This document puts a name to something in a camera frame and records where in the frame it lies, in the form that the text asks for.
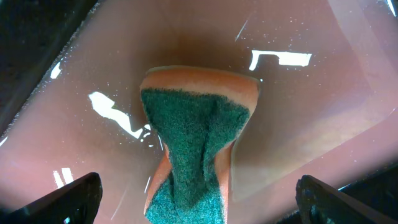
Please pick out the black and red tray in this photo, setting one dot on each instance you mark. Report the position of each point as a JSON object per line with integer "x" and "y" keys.
{"x": 327, "y": 108}

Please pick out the green and orange sponge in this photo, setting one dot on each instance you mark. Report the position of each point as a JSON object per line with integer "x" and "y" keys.
{"x": 199, "y": 114}

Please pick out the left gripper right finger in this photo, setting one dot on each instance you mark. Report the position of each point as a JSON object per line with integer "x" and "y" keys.
{"x": 319, "y": 202}

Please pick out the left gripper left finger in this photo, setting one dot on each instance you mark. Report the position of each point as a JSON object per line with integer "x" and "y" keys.
{"x": 76, "y": 202}

